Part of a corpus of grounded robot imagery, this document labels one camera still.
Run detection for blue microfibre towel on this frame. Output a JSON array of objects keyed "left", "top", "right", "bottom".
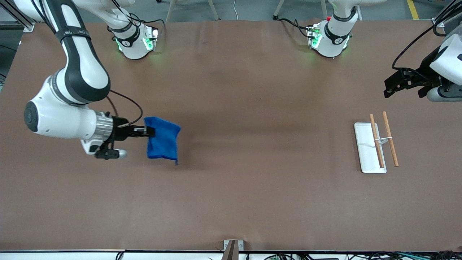
[{"left": 143, "top": 116, "right": 182, "bottom": 166}]

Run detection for white towel rack wooden bars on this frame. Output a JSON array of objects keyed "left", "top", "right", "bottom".
[{"left": 354, "top": 111, "right": 400, "bottom": 174}]

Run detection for black right arm wrist cable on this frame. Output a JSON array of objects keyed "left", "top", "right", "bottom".
[{"left": 106, "top": 89, "right": 144, "bottom": 126}]

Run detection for black right arm base cable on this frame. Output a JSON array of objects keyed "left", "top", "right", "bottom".
[{"left": 114, "top": 0, "right": 165, "bottom": 29}]

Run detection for black arm base cable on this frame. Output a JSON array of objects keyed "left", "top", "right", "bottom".
[
  {"left": 114, "top": 0, "right": 165, "bottom": 29},
  {"left": 279, "top": 18, "right": 311, "bottom": 39}
]

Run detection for black left arm base cable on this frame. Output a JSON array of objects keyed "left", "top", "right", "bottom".
[{"left": 279, "top": 18, "right": 311, "bottom": 39}]

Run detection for aluminium frame profile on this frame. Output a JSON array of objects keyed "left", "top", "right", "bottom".
[{"left": 0, "top": 0, "right": 36, "bottom": 31}]

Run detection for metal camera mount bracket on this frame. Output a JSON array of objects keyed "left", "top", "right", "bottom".
[{"left": 223, "top": 239, "right": 244, "bottom": 260}]

